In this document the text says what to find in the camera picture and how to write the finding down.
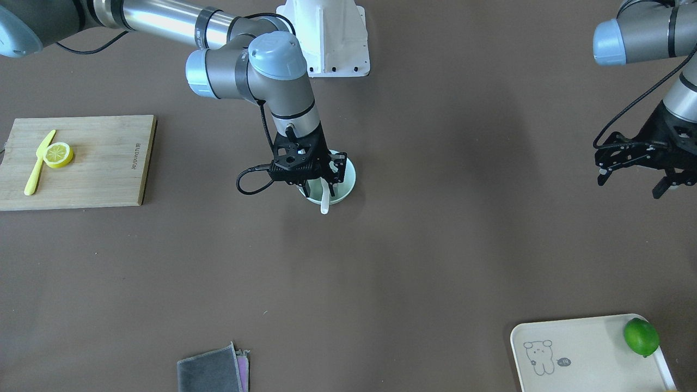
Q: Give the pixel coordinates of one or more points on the green lime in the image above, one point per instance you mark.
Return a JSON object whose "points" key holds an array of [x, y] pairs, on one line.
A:
{"points": [[641, 337]]}

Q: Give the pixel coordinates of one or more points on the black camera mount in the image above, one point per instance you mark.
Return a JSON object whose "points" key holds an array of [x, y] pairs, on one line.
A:
{"points": [[289, 159]]}

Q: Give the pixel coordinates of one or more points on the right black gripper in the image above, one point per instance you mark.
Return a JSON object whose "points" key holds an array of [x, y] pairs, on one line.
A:
{"points": [[337, 165]]}

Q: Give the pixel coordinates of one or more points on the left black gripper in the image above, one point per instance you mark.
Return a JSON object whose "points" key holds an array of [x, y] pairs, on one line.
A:
{"points": [[651, 134]]}

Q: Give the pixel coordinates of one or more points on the yellow plastic knife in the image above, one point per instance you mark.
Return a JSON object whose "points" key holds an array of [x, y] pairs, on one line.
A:
{"points": [[34, 177]]}

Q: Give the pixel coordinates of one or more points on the grey folded cloth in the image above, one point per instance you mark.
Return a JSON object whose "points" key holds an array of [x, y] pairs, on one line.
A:
{"points": [[212, 371]]}

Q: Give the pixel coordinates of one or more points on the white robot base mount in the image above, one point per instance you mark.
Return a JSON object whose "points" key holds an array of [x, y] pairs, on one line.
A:
{"points": [[333, 36]]}

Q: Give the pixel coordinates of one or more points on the cream tray with bunny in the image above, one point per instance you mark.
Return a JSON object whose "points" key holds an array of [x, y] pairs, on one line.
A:
{"points": [[585, 354]]}

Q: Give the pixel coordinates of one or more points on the white plastic spoon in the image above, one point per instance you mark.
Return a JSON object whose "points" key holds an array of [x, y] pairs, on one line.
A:
{"points": [[326, 196]]}

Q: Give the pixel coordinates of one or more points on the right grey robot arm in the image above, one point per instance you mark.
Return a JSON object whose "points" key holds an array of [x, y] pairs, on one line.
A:
{"points": [[256, 58]]}

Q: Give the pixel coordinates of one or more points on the pink purple cloth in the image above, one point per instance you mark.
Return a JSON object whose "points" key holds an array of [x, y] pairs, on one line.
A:
{"points": [[243, 364]]}

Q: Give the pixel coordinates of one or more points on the light green bowl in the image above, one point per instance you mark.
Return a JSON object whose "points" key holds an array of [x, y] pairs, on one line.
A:
{"points": [[348, 179]]}

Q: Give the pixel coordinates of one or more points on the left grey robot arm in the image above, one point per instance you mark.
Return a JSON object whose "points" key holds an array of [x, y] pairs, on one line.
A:
{"points": [[651, 30]]}

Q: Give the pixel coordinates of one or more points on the wooden cutting board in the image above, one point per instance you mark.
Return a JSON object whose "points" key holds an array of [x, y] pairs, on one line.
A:
{"points": [[109, 168]]}

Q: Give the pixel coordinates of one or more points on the half lemon slice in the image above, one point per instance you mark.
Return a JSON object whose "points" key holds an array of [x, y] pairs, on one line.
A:
{"points": [[58, 155]]}

